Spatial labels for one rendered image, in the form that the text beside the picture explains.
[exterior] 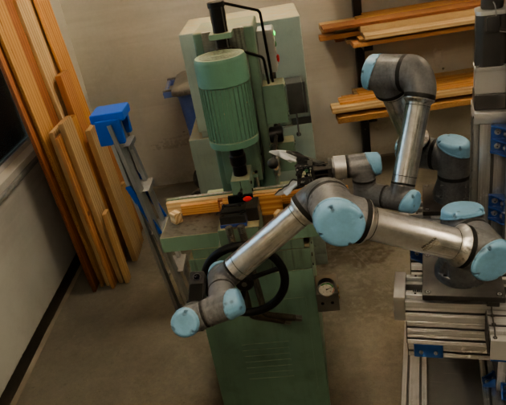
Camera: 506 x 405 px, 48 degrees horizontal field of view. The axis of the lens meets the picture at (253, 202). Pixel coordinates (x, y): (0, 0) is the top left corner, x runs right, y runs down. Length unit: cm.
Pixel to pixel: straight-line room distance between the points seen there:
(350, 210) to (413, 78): 60
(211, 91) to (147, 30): 252
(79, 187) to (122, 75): 141
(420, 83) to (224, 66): 60
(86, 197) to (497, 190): 224
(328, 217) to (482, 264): 42
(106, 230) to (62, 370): 85
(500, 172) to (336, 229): 66
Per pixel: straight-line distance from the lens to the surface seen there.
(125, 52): 441
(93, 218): 340
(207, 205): 210
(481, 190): 186
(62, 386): 300
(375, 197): 182
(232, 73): 184
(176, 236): 201
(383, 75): 184
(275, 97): 211
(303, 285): 208
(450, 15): 400
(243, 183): 200
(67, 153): 324
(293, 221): 151
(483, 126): 178
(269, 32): 216
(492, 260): 155
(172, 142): 455
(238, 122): 189
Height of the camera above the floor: 185
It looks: 27 degrees down
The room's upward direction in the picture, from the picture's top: 10 degrees counter-clockwise
